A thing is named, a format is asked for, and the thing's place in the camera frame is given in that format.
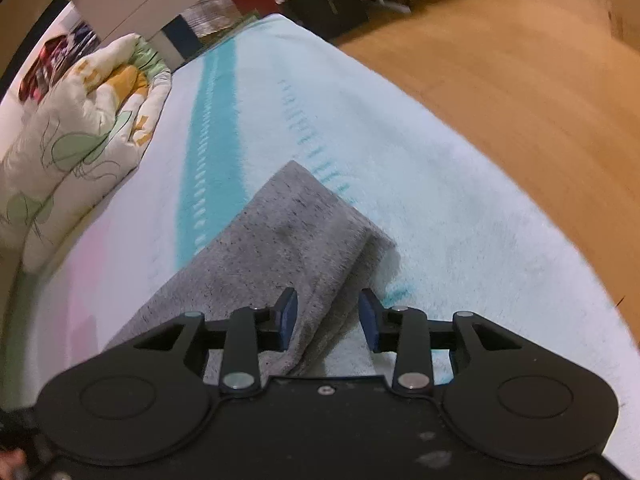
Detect folded leaf-print quilt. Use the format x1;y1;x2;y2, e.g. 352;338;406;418
0;32;173;273

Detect turquoise striped bed blanket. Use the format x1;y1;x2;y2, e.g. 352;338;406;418
0;12;640;480

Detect pile of colourful clothes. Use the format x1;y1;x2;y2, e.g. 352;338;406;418
17;22;102;104

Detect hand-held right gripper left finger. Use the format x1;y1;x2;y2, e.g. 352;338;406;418
132;286;299;395

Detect grey pants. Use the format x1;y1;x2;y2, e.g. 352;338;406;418
102;160;398;378

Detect cardboard box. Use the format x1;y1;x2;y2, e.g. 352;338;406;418
602;0;640;49

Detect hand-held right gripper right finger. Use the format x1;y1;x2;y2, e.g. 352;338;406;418
357;287;526;393

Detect dark blue panel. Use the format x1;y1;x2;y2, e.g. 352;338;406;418
164;15;204;62

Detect dark cabinet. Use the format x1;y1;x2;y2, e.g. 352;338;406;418
281;0;372;42

